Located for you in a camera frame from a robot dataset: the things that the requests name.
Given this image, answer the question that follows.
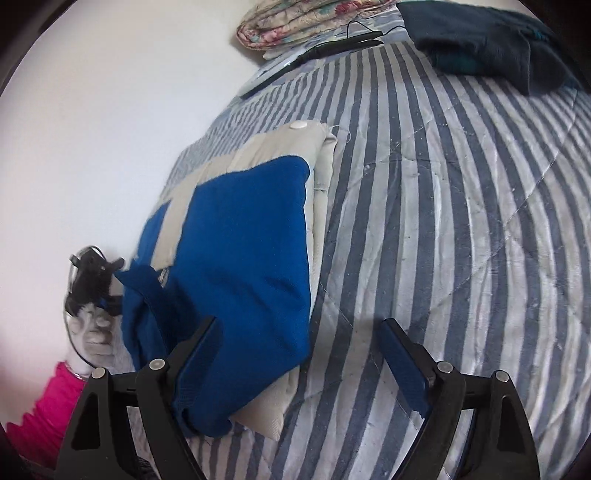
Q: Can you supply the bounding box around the beige and blue jacket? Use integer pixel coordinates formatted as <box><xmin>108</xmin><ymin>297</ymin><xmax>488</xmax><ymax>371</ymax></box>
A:
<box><xmin>113</xmin><ymin>119</ymin><xmax>341</xmax><ymax>439</ymax></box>

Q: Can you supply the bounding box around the thin flat pad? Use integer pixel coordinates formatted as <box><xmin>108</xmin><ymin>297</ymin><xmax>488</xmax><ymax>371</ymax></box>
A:
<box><xmin>239</xmin><ymin>55</ymin><xmax>308</xmax><ymax>100</ymax></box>

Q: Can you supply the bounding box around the thin black device cable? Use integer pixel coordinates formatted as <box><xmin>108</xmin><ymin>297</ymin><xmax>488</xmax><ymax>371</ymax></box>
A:
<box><xmin>346</xmin><ymin>19</ymin><xmax>408</xmax><ymax>43</ymax></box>

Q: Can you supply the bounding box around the blue striped bedspread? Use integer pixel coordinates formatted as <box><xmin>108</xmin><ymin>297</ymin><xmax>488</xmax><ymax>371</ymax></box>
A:
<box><xmin>166</xmin><ymin>9</ymin><xmax>591</xmax><ymax>480</ymax></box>

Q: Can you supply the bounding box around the dark navy garment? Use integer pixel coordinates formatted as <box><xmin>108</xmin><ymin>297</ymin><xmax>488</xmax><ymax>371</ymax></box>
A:
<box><xmin>397</xmin><ymin>2</ymin><xmax>583</xmax><ymax>96</ymax></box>

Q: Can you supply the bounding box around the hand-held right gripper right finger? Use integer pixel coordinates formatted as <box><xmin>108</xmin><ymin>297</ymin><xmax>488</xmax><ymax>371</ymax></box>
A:
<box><xmin>379</xmin><ymin>318</ymin><xmax>541</xmax><ymax>480</ymax></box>

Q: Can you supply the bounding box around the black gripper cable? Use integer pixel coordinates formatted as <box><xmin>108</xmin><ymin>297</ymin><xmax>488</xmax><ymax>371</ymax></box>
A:
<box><xmin>62</xmin><ymin>246</ymin><xmax>108</xmax><ymax>382</ymax></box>

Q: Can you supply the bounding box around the black stick device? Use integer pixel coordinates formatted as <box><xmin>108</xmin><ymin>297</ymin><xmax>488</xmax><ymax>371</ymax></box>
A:
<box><xmin>295</xmin><ymin>38</ymin><xmax>385</xmax><ymax>60</ymax></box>

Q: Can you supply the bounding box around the floral quilt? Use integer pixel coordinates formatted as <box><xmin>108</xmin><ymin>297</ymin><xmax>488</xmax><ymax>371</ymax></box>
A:
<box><xmin>236</xmin><ymin>0</ymin><xmax>400</xmax><ymax>49</ymax></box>

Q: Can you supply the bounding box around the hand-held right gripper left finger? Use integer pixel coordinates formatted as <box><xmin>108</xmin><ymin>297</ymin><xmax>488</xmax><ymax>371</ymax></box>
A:
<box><xmin>54</xmin><ymin>316</ymin><xmax>225</xmax><ymax>480</ymax></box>

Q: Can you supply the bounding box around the person's left hand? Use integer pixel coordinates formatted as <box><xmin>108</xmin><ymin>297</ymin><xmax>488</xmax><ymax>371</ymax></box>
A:
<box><xmin>64</xmin><ymin>305</ymin><xmax>136</xmax><ymax>378</ymax></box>

